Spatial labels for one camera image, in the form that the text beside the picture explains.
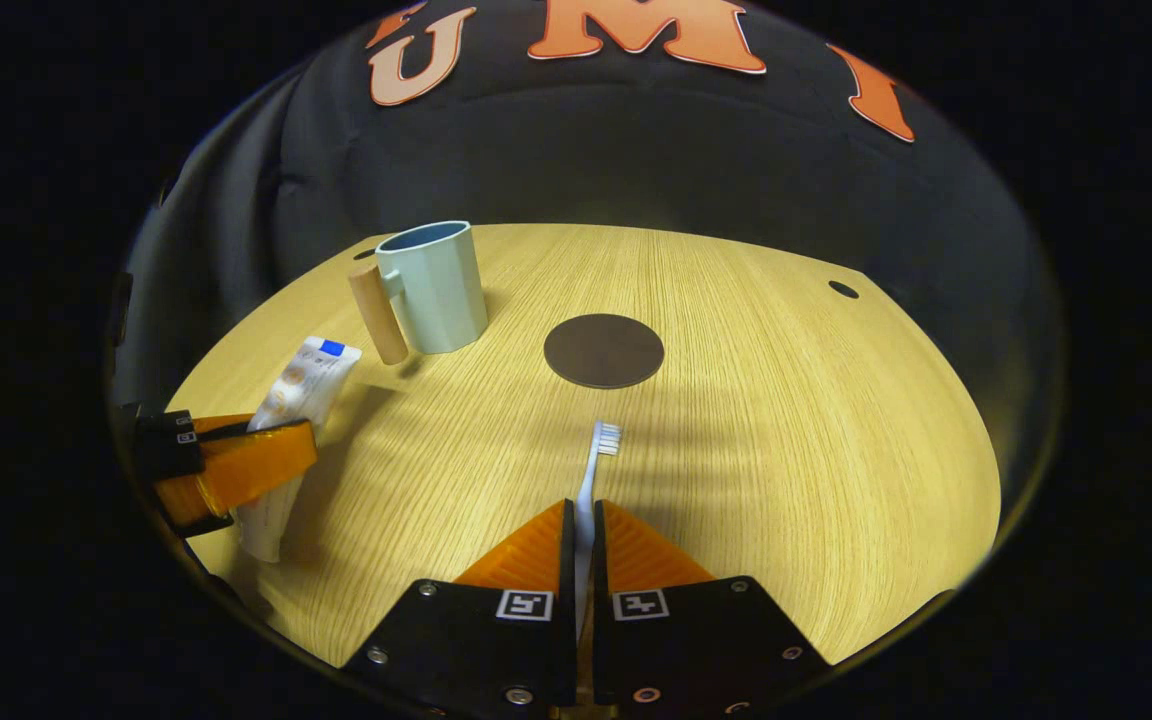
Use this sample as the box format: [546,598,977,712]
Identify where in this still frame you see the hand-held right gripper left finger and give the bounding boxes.
[341,498,577,716]

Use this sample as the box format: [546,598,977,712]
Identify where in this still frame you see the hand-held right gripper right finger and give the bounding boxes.
[591,499,832,716]

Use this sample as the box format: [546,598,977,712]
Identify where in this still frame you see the white toothpaste tube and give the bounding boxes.
[236,336,363,564]

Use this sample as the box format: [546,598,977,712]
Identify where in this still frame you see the white toothbrush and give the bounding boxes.
[574,420,625,641]

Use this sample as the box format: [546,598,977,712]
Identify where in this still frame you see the light green cup wooden handle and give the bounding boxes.
[348,220,490,367]

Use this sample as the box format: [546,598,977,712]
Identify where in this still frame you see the dark round coaster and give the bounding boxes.
[543,313,666,390]

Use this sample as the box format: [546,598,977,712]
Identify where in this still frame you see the black backdrop cloth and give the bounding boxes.
[111,0,1067,481]

